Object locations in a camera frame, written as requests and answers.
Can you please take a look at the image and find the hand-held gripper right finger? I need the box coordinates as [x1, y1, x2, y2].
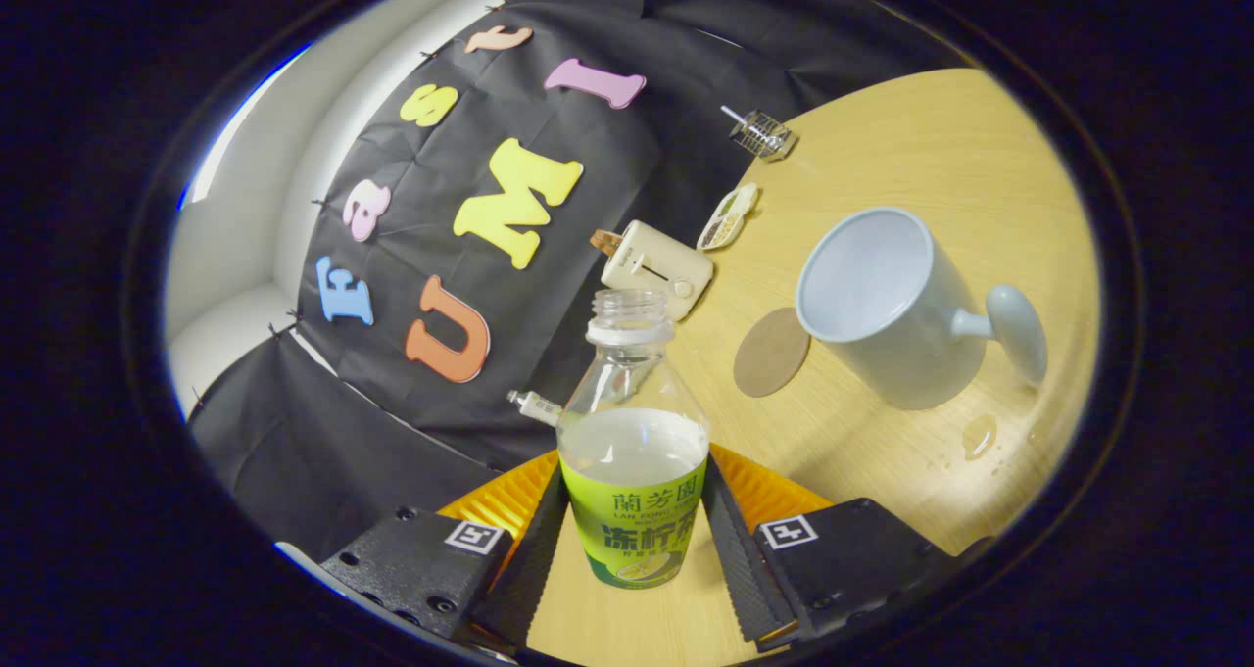
[700, 444, 990, 653]

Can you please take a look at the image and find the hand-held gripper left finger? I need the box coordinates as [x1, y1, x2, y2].
[321, 450, 571, 653]

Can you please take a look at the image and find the green label juice bottle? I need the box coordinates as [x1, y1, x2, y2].
[556, 288, 710, 591]

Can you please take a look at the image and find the round brown coaster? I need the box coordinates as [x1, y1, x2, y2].
[733, 307, 812, 399]

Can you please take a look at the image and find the pale grey cup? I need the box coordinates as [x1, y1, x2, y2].
[796, 207, 1049, 411]

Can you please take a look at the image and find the slim white green bottle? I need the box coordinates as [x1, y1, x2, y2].
[506, 389, 564, 427]

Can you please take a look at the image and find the cream toaster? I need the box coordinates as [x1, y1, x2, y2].
[600, 220, 715, 321]

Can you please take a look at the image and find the white divided snack tray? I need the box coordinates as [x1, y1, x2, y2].
[697, 182, 760, 252]

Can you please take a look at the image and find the wooden table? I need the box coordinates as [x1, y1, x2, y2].
[526, 68, 1103, 667]

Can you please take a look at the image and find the long ceiling light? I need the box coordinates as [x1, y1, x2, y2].
[176, 45, 314, 208]

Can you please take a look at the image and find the wire mesh holder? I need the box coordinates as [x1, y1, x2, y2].
[730, 109, 797, 163]

